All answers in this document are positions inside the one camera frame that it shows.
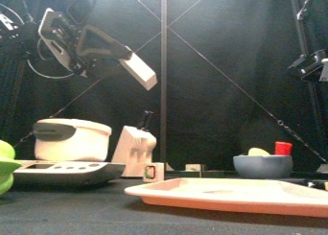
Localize thin diagonal brace wire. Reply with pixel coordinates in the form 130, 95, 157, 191
122, 0, 328, 165
12, 0, 214, 149

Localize black loop cable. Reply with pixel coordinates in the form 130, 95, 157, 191
25, 36, 77, 81

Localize white toy rice cooker pot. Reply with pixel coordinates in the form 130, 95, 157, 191
32, 117, 114, 163

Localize grey toy bowl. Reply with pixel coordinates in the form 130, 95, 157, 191
232, 153, 294, 180

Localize pink plastic tray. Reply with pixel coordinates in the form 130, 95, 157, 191
122, 176, 328, 219

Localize small wooden cube printed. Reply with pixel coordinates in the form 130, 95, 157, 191
142, 162, 166, 183

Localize yellow-green toy food piece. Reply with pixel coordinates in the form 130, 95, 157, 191
246, 147, 272, 157

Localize small pale wooden block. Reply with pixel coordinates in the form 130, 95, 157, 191
184, 163, 205, 173

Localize black vertical frame pole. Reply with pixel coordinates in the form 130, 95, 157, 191
158, 0, 169, 164

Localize black toy knife handle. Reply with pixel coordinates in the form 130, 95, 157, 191
136, 109, 154, 131

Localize red toy food piece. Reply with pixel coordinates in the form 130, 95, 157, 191
274, 141, 294, 156

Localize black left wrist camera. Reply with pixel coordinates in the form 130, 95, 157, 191
64, 0, 98, 25

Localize green plastic toy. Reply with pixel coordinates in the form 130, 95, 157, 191
0, 139, 22, 197

